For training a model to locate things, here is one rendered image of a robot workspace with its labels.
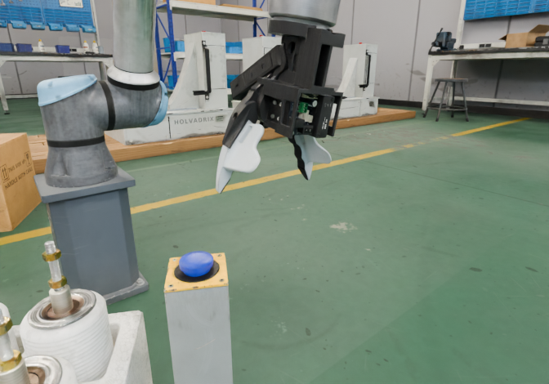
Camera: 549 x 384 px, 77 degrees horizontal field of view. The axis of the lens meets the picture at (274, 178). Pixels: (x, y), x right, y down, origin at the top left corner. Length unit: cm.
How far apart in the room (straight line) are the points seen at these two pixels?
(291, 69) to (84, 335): 40
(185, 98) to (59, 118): 190
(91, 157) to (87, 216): 13
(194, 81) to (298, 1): 237
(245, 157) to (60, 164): 56
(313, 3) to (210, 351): 40
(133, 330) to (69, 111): 48
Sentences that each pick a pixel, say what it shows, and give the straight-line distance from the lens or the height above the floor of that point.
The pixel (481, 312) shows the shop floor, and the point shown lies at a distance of 99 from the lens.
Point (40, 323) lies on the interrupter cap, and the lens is 53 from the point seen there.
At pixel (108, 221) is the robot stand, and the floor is 21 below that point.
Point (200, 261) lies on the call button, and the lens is 42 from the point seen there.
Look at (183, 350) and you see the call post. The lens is 46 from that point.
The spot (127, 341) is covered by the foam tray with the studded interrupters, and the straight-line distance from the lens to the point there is 57.
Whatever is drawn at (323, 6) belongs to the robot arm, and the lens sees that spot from 39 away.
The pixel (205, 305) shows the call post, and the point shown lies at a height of 29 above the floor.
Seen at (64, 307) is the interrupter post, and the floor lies 26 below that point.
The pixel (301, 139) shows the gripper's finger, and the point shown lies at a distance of 47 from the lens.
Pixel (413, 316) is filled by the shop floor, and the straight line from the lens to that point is 91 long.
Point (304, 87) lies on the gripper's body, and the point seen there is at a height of 53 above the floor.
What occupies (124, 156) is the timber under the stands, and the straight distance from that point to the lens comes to 234.
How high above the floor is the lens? 54
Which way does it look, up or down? 17 degrees down
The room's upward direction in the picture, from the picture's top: straight up
